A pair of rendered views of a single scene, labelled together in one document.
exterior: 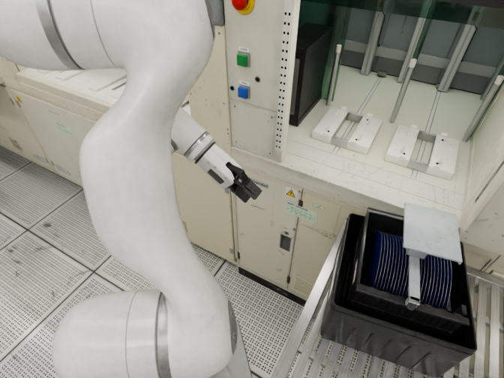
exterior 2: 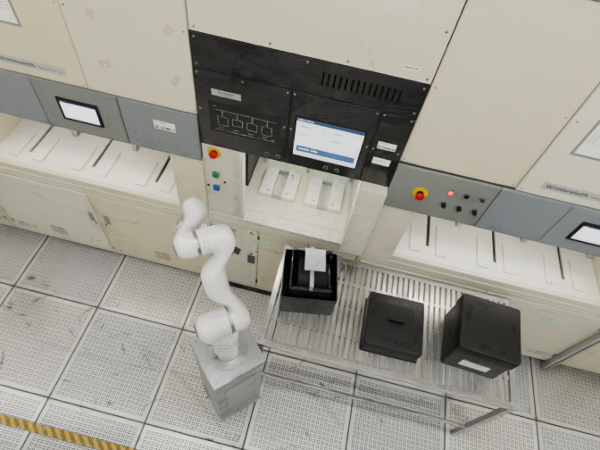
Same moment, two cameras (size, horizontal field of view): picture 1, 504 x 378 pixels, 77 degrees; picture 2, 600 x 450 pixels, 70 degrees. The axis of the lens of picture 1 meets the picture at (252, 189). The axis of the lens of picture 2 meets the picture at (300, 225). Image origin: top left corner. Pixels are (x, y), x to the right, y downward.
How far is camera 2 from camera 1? 1.41 m
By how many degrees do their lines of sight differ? 19
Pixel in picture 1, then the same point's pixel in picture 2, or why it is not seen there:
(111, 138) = (215, 273)
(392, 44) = not seen: hidden behind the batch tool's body
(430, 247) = (314, 267)
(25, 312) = (54, 350)
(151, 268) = (227, 302)
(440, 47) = not seen: hidden behind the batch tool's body
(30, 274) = (41, 321)
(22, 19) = (194, 254)
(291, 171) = (250, 222)
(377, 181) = (300, 221)
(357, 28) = not seen: hidden behind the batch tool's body
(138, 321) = (222, 317)
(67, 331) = (202, 325)
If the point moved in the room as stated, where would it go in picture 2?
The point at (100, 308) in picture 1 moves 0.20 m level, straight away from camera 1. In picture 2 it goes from (209, 316) to (167, 295)
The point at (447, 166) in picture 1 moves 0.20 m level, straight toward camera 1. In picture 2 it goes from (337, 205) to (324, 231)
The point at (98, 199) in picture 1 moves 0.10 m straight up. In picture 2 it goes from (212, 287) to (210, 276)
